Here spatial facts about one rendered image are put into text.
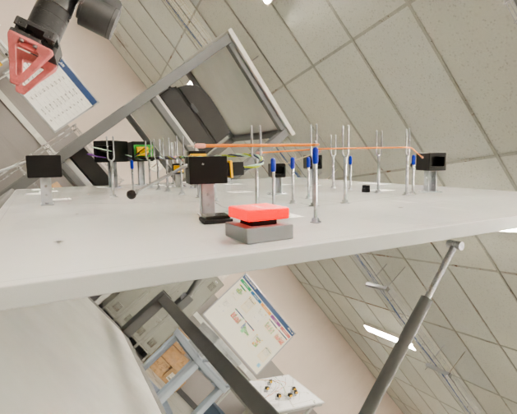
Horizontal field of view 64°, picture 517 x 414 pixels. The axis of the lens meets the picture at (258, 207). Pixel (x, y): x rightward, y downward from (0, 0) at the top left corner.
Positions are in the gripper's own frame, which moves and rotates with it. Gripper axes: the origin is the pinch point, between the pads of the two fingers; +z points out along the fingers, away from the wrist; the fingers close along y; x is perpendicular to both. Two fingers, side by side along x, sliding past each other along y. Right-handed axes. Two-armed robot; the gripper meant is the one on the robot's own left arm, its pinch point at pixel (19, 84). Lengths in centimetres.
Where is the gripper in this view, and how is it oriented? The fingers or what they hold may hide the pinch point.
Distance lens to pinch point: 83.5
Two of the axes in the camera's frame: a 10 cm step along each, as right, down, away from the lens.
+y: -3.7, 0.1, 9.3
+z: -3.3, 9.3, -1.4
